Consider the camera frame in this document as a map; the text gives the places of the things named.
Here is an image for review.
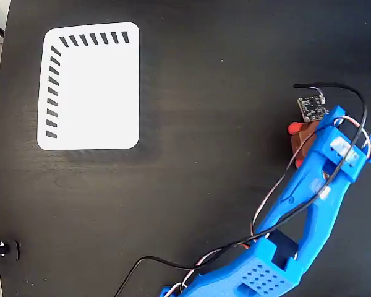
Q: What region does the black table clamp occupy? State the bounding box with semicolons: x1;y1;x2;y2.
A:
0;239;21;262

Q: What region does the white and red servo wire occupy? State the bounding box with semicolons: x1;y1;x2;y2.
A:
172;116;371;297

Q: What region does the white tray with slots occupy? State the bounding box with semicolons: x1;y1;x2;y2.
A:
36;21;140;151

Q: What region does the small camera circuit board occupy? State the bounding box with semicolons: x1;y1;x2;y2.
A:
297;94;330;121

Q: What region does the black camera cable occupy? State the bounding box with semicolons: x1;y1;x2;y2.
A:
113;82;368;297

